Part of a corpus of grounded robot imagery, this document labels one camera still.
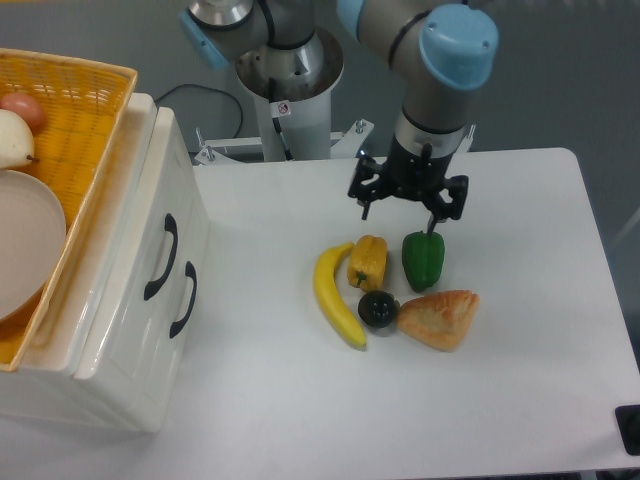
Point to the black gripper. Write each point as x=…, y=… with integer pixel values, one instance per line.
x=410, y=176

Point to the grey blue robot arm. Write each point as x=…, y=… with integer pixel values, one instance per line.
x=450, y=18

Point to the white plastic drawer cabinet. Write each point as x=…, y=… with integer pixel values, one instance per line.
x=42, y=387

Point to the green bell pepper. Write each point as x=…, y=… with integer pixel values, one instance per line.
x=422, y=259

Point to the yellow bell pepper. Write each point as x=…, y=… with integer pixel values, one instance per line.
x=367, y=263

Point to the yellow banana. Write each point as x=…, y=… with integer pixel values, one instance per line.
x=329, y=299

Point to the golden triangular pastry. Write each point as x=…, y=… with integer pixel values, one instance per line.
x=440, y=320

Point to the black corner object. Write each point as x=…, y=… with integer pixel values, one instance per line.
x=628, y=420

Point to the yellow woven basket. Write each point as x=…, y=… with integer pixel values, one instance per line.
x=84, y=102

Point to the beige round plate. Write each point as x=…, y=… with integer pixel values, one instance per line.
x=33, y=232

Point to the red apple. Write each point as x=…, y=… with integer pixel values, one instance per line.
x=27, y=107

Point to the white pear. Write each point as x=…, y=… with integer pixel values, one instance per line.
x=17, y=142

